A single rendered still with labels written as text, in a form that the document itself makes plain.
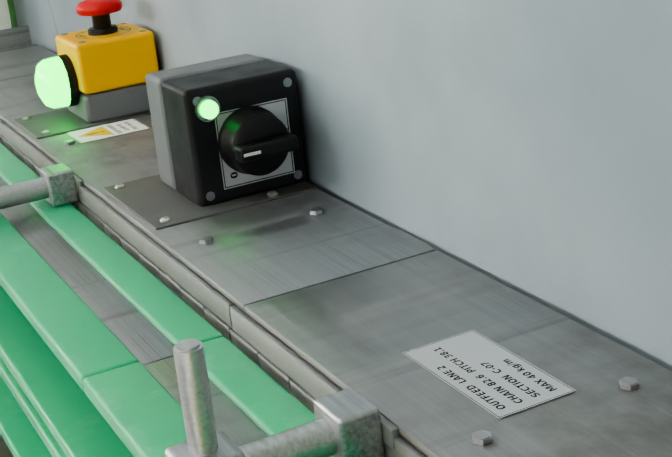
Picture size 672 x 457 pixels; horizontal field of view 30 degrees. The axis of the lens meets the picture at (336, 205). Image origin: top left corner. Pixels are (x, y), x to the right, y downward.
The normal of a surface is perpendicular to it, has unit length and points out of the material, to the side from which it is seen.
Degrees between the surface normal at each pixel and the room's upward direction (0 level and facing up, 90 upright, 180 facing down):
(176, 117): 0
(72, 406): 90
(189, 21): 0
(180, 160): 0
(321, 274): 90
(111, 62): 90
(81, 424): 90
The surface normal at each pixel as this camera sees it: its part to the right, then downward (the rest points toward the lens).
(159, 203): -0.10, -0.94
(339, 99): -0.88, 0.23
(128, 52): 0.46, 0.24
